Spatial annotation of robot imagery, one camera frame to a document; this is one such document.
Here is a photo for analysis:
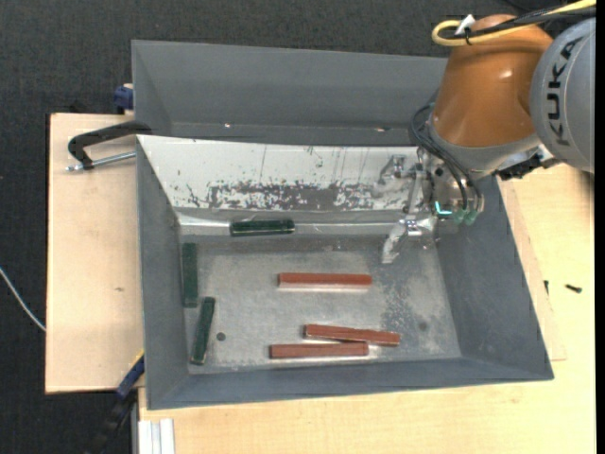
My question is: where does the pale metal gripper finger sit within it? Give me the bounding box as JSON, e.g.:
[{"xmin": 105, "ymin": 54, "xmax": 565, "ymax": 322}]
[
  {"xmin": 377, "ymin": 155, "xmax": 410, "ymax": 187},
  {"xmin": 381, "ymin": 218, "xmax": 423, "ymax": 265}
]

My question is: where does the dark green flat block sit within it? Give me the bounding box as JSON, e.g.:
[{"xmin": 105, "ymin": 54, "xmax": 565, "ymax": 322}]
[
  {"xmin": 230, "ymin": 218, "xmax": 296, "ymax": 237},
  {"xmin": 181, "ymin": 242, "xmax": 200, "ymax": 308},
  {"xmin": 189, "ymin": 296, "xmax": 217, "ymax": 367}
]

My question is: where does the red-brown flat block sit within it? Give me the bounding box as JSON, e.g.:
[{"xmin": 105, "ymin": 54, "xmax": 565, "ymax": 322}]
[
  {"xmin": 268, "ymin": 341, "xmax": 371, "ymax": 360},
  {"xmin": 276, "ymin": 271, "xmax": 374, "ymax": 294},
  {"xmin": 302, "ymin": 323, "xmax": 403, "ymax": 348}
]

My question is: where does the grey metal bin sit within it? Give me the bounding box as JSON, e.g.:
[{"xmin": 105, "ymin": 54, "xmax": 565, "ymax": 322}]
[{"xmin": 130, "ymin": 39, "xmax": 555, "ymax": 411}]

